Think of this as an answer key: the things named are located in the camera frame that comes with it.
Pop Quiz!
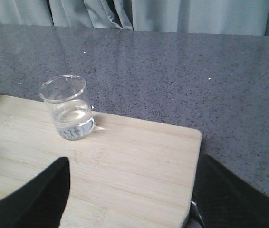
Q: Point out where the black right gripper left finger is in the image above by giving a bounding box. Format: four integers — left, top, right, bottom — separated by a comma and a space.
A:
0, 157, 70, 228

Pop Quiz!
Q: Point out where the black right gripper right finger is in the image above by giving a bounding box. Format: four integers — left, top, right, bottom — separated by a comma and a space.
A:
191, 154, 269, 228

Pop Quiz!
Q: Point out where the clear glass measuring beaker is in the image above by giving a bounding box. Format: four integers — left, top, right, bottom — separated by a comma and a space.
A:
39, 74, 95, 140

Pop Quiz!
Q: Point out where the light wooden cutting board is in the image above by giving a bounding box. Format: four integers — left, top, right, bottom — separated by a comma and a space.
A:
0, 95, 202, 228

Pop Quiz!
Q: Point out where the grey curtain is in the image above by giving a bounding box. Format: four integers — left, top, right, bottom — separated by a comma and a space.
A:
0, 0, 269, 36

